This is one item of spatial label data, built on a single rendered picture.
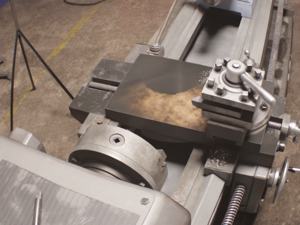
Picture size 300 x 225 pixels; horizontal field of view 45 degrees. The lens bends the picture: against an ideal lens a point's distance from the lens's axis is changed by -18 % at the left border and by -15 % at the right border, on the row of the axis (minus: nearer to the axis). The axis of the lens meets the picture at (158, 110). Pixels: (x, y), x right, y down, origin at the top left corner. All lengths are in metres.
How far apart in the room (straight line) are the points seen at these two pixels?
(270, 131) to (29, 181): 0.93
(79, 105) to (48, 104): 1.40
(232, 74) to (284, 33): 1.69
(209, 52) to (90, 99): 0.68
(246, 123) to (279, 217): 1.14
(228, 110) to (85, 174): 0.56
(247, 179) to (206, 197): 0.20
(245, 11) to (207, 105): 0.96
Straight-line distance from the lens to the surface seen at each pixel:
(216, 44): 2.05
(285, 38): 2.77
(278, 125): 1.47
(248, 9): 2.06
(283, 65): 2.51
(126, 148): 0.97
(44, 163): 0.81
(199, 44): 2.04
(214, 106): 1.21
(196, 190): 1.33
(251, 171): 1.42
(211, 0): 1.70
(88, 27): 3.64
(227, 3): 2.08
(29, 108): 2.99
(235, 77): 1.17
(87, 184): 0.76
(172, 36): 1.91
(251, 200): 1.55
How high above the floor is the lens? 1.95
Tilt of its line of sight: 46 degrees down
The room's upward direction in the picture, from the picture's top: 6 degrees counter-clockwise
